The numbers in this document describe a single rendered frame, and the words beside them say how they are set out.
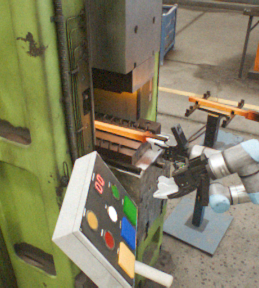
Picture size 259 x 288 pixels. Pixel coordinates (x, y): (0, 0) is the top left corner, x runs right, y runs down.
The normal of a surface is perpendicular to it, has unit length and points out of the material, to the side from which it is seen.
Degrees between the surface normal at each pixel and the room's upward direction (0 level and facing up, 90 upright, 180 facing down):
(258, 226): 0
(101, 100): 90
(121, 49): 90
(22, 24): 89
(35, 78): 89
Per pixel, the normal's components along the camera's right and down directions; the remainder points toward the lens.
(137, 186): -0.47, 0.49
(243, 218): 0.00, -0.83
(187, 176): -0.11, 0.48
